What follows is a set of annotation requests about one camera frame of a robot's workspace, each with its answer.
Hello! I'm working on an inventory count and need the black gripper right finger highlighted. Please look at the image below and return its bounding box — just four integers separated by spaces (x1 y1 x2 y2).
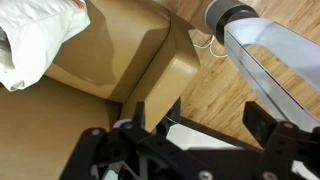
242 101 320 180

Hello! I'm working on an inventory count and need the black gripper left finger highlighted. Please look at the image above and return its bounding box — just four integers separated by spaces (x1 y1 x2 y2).
59 101 214 180

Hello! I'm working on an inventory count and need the white cloth tote bag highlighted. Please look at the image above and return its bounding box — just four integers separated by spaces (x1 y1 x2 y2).
0 0 92 93

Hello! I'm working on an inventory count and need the silver bladeless tower fan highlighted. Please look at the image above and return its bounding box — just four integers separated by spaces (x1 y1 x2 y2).
203 0 320 134

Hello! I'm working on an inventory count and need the brown leather sofa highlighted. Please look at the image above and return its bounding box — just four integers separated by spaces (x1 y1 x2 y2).
0 0 202 180

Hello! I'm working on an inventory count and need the white cable on floor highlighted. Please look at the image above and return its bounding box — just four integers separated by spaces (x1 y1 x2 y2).
193 34 230 60

